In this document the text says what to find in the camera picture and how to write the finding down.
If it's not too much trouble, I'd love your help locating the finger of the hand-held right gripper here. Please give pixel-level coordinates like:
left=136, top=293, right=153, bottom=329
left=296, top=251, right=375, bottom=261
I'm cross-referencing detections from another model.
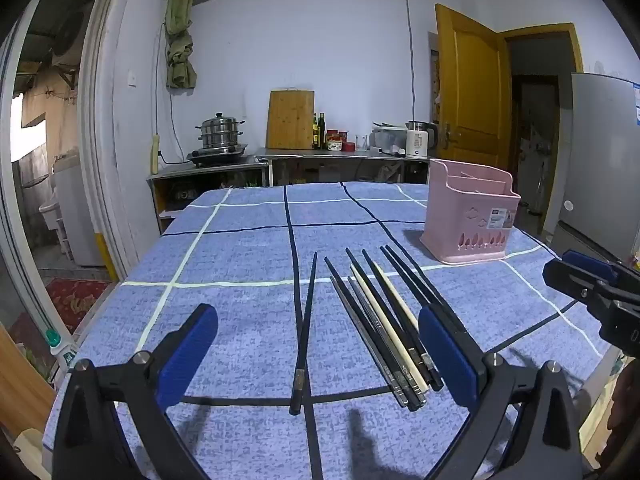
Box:
left=562, top=250, right=622, bottom=285
left=542, top=259, right=608, bottom=307

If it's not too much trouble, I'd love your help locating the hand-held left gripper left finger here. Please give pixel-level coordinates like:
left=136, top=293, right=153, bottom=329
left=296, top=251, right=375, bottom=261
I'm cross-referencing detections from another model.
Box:
left=52, top=304, right=219, bottom=480

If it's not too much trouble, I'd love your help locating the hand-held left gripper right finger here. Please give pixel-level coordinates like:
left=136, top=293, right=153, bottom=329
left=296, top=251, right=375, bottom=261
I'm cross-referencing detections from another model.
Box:
left=417, top=306, right=586, bottom=480

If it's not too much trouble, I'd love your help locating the grey chopstick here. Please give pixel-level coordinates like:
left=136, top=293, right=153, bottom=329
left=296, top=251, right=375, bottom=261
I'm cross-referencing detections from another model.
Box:
left=330, top=275, right=408, bottom=407
left=347, top=277, right=427, bottom=405

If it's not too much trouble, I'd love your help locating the black chopstick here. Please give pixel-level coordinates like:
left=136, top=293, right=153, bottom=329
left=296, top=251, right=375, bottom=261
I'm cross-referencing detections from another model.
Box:
left=324, top=256, right=421, bottom=412
left=381, top=245, right=435, bottom=311
left=362, top=249, right=431, bottom=368
left=345, top=247, right=445, bottom=392
left=290, top=252, right=319, bottom=416
left=386, top=244, right=468, bottom=333

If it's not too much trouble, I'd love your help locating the pink plastic utensil basket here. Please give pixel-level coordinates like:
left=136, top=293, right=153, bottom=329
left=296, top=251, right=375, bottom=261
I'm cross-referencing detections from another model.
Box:
left=419, top=158, right=522, bottom=265

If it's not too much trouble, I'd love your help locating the blue checked tablecloth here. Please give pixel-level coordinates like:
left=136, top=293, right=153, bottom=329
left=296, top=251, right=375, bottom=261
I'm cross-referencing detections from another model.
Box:
left=42, top=181, right=621, bottom=480

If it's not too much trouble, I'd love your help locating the grey refrigerator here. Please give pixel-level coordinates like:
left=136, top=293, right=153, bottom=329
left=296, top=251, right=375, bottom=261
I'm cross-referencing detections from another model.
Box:
left=542, top=72, right=640, bottom=263

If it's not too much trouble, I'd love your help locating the red patterned rug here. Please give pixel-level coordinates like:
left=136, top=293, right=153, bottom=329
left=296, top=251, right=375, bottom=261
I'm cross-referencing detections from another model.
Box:
left=45, top=277, right=113, bottom=336

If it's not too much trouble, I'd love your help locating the green capped bottle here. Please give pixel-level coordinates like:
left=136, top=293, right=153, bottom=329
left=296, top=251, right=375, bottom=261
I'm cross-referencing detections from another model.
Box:
left=44, top=329, right=76, bottom=368

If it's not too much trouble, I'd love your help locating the low steel cabinet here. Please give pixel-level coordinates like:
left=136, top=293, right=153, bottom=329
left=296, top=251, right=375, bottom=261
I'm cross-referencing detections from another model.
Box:
left=146, top=156, right=271, bottom=235

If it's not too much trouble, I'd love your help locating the white washing machine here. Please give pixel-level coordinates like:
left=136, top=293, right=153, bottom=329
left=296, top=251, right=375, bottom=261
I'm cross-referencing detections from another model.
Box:
left=52, top=155, right=108, bottom=267

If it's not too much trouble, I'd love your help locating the white sink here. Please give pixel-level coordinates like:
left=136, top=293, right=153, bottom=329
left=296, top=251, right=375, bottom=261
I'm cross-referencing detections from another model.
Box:
left=39, top=200, right=63, bottom=233

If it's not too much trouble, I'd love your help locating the black cooktop stove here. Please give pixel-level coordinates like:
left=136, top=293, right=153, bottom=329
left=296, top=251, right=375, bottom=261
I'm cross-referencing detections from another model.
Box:
left=186, top=143, right=249, bottom=167

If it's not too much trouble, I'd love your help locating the white electric kettle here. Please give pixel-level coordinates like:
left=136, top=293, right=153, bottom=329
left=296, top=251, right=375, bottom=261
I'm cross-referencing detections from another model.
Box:
left=405, top=121, right=438, bottom=157

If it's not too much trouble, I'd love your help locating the yellow wooden door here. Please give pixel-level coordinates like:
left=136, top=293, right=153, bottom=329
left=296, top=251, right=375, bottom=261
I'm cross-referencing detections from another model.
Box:
left=434, top=3, right=513, bottom=171

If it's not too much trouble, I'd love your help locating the steel steamer pot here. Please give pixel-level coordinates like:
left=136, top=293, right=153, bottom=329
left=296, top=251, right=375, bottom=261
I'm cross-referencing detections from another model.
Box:
left=196, top=112, right=246, bottom=150

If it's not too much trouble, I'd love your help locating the steel kitchen counter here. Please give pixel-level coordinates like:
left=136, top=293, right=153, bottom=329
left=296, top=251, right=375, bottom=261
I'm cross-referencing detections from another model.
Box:
left=255, top=147, right=431, bottom=187

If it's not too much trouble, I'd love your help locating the wooden cutting board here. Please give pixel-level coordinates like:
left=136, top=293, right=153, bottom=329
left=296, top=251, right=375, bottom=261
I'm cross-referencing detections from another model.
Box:
left=266, top=89, right=316, bottom=150

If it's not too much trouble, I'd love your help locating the green hanging cloth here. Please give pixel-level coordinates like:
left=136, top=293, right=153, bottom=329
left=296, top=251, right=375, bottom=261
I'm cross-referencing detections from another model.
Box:
left=165, top=0, right=197, bottom=90

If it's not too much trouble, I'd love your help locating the outdoor air conditioner unit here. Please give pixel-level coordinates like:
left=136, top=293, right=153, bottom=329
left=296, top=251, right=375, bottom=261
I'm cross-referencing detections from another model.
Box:
left=50, top=2, right=93, bottom=68

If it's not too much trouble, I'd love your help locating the yellow door frame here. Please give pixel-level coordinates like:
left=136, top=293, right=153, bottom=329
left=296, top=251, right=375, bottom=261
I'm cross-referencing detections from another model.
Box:
left=501, top=22, right=585, bottom=75

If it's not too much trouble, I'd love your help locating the grey wall cable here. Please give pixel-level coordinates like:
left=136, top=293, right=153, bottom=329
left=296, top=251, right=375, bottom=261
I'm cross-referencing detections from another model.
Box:
left=404, top=0, right=417, bottom=123

